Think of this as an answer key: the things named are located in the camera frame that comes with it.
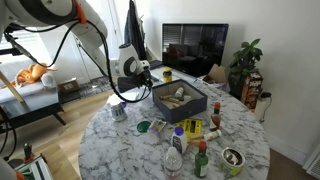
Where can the blue round lid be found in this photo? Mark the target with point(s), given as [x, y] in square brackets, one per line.
[124, 105]

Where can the green round lid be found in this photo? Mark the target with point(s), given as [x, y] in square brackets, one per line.
[143, 126]

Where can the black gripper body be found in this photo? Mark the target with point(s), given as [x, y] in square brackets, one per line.
[144, 78]

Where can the clear plastic water bottle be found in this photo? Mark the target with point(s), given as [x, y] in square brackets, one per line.
[173, 165]

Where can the brown hot sauce bottle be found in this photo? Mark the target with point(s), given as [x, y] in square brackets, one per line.
[215, 118]

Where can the orange plush toy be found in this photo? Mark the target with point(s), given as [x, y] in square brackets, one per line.
[30, 75]

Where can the dark hanging coat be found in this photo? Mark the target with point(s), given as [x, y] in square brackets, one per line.
[134, 30]

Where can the silver cup with blue stripes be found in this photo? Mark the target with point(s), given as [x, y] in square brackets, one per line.
[118, 111]

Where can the dark laptop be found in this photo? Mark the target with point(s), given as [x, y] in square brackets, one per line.
[155, 64]

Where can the black flat screen television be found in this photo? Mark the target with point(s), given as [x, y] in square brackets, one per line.
[195, 48]

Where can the small brown floor carton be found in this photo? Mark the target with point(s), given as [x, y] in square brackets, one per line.
[69, 85]

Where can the small white bottle in box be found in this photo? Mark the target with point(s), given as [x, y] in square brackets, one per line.
[179, 92]

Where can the white box with black adapter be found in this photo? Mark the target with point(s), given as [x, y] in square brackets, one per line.
[263, 106]

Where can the orange carton box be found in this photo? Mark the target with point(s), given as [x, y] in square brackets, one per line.
[251, 91]

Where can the black metal stand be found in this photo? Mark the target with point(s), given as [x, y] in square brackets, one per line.
[16, 46]

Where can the green potted plant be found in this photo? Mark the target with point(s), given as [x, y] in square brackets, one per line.
[245, 63]

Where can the white paper napkin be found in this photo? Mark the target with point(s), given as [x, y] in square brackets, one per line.
[116, 96]

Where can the green tin can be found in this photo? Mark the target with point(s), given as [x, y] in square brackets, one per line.
[232, 163]

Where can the dark patterned floor rug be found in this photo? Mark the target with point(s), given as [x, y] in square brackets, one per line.
[90, 87]

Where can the small white bottle green cap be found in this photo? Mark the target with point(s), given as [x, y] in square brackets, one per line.
[212, 135]

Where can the yellow flat package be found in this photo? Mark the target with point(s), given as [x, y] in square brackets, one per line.
[190, 126]

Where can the navy blue cardboard box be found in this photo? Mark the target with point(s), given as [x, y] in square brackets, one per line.
[186, 110]

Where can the white floor vent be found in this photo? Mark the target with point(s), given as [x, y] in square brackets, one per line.
[313, 163]

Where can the green glass bottle red cap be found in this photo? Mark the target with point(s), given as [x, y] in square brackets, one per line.
[201, 163]

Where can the black chair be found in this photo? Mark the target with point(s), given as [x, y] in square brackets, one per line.
[126, 85]

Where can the small beige wooden piece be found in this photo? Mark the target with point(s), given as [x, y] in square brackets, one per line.
[195, 139]

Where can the white bottle blue cap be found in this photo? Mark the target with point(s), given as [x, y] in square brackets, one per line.
[179, 141]

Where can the black low table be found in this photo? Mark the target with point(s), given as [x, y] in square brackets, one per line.
[30, 105]

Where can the open brown cardboard box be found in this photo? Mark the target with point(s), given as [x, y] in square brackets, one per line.
[216, 74]

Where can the small clear jar purple lid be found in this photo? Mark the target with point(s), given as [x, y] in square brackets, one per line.
[157, 126]

